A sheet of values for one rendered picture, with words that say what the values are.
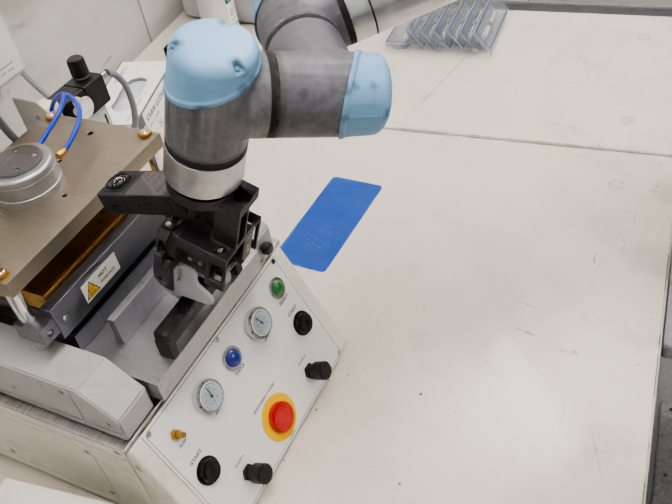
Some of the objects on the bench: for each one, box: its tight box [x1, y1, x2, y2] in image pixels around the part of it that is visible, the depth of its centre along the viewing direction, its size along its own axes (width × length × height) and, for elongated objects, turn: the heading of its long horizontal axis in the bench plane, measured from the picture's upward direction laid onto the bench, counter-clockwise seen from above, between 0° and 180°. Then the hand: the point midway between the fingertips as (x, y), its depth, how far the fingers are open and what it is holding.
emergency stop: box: [269, 401, 294, 433], centre depth 101 cm, size 2×4×4 cm, turn 163°
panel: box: [140, 254, 343, 504], centre depth 98 cm, size 2×30×19 cm, turn 163°
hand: (179, 286), depth 90 cm, fingers closed, pressing on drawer
